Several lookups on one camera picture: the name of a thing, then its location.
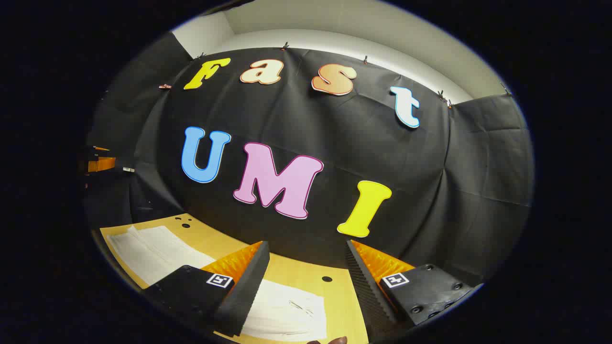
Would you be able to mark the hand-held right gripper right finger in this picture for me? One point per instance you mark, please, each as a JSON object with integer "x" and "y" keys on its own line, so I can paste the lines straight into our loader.
{"x": 370, "y": 296}

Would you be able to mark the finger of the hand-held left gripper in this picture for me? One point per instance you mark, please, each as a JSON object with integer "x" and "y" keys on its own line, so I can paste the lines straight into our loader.
{"x": 101, "y": 165}

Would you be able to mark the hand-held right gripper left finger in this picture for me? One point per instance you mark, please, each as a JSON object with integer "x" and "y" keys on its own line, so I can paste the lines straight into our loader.
{"x": 244, "y": 291}

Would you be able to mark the white jeans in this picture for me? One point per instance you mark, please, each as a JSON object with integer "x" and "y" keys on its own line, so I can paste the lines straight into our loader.
{"x": 158, "y": 253}

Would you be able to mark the black backdrop cloth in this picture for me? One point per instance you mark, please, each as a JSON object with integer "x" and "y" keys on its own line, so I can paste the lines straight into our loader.
{"x": 334, "y": 134}

